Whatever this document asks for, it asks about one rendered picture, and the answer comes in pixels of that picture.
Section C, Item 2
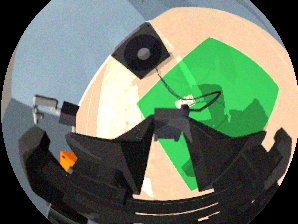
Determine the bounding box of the green circuit board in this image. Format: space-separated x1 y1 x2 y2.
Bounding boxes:
136 37 279 190

